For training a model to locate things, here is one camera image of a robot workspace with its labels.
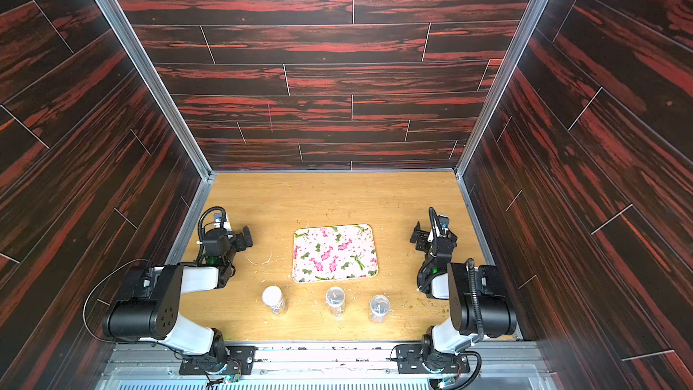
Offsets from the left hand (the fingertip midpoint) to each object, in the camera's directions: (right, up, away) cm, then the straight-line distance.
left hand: (235, 229), depth 95 cm
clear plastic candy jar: (+50, -22, -15) cm, 56 cm away
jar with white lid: (+19, -17, -20) cm, 32 cm away
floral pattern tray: (+35, -9, +1) cm, 36 cm away
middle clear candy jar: (+36, -19, -15) cm, 44 cm away
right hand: (+72, +1, -4) cm, 72 cm away
